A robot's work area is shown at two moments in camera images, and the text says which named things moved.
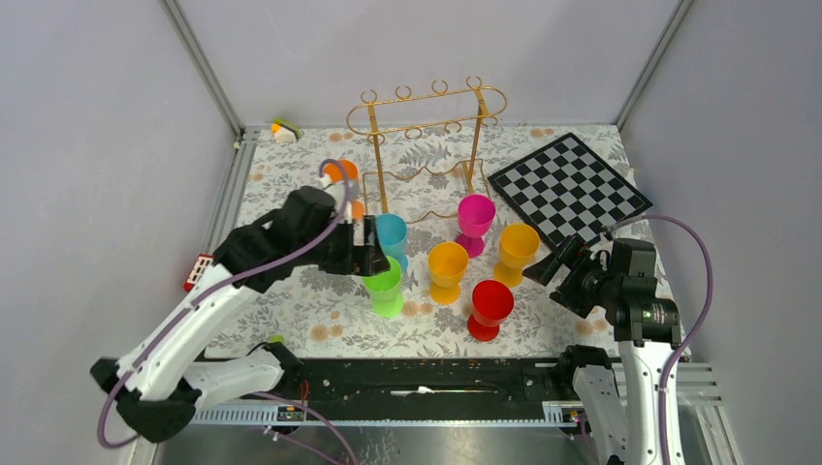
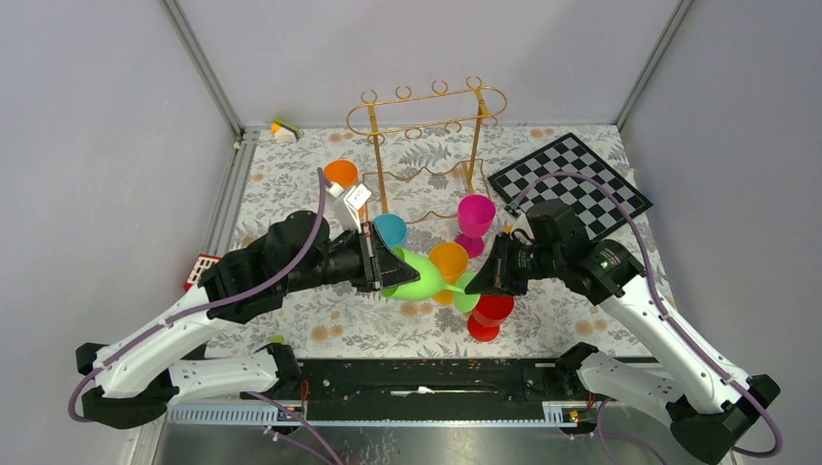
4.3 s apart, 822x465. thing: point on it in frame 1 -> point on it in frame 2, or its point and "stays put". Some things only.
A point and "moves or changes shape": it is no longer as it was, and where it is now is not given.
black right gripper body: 587,284 -> 528,262
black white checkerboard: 564,190 stays put
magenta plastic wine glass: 475,215 stays put
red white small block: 198,271 stays put
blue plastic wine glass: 392,232 stays put
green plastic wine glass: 384,289 moves or changes shape
